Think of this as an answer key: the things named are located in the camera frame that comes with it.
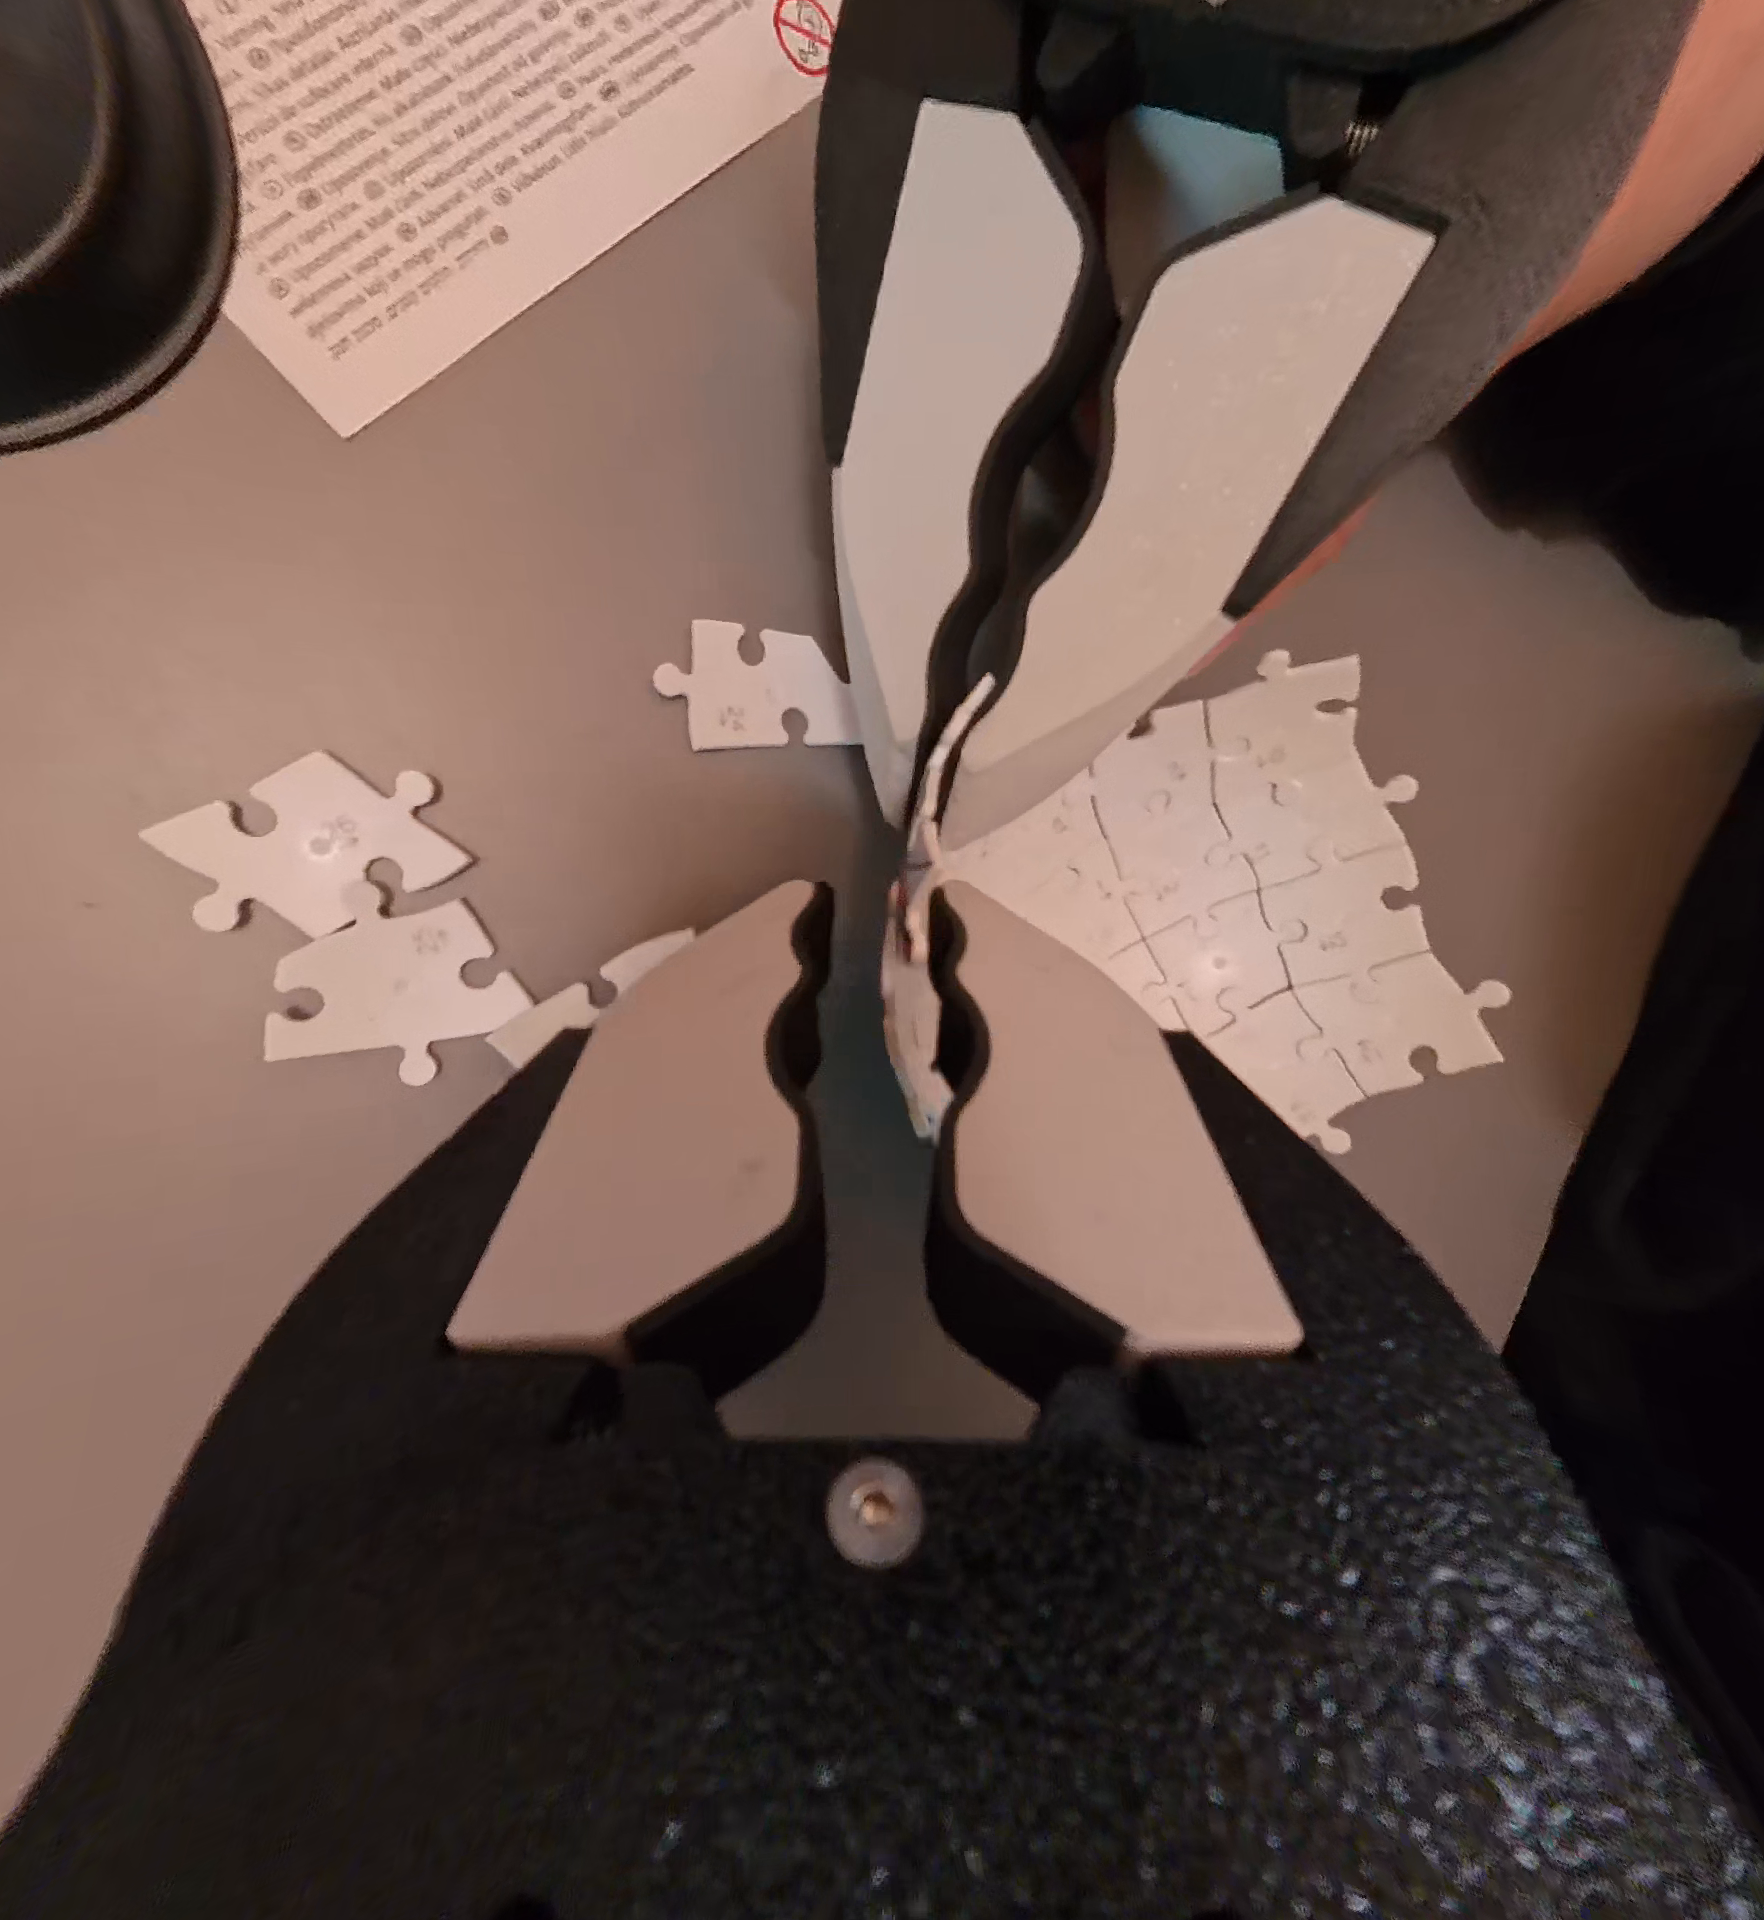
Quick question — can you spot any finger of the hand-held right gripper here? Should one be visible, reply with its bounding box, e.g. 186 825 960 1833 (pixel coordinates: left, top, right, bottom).
831 99 1124 825
950 191 1449 825

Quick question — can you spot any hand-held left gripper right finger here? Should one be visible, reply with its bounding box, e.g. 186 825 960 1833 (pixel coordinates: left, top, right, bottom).
923 885 1307 1412

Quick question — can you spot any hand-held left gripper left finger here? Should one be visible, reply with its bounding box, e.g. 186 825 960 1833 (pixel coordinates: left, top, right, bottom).
444 880 838 1410

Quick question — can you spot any partly built white puzzle ball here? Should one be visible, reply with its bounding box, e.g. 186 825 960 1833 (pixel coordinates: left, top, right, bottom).
878 647 1514 1159

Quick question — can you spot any white puzzle piece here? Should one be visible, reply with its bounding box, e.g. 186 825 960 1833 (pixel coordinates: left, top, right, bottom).
652 617 866 756
488 927 700 1072
139 748 477 933
897 672 1001 842
261 892 536 1088

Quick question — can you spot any printed puzzle instruction leaflet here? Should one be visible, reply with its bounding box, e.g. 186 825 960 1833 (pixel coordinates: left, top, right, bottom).
218 0 847 441

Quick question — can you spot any black dome puzzle stand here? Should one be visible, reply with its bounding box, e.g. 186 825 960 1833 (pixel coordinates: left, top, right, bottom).
0 0 242 460

